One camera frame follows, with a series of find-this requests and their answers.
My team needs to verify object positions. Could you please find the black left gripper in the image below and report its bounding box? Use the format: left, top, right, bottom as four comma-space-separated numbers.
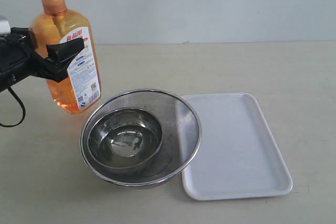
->
1, 27, 84, 91

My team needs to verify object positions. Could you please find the orange pump soap bottle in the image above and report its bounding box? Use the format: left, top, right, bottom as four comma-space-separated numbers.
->
29, 0, 102, 115

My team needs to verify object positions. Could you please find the small stainless steel bowl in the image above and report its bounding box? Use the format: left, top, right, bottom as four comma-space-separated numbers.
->
87, 107, 163, 174

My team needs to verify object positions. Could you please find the steel mesh colander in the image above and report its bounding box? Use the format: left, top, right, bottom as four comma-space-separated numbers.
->
79, 89, 202, 188

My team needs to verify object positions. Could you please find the white plastic tray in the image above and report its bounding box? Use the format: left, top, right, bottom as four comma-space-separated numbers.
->
182, 92, 293, 201

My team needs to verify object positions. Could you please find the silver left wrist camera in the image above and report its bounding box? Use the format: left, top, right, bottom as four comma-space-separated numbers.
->
0, 15, 11, 37

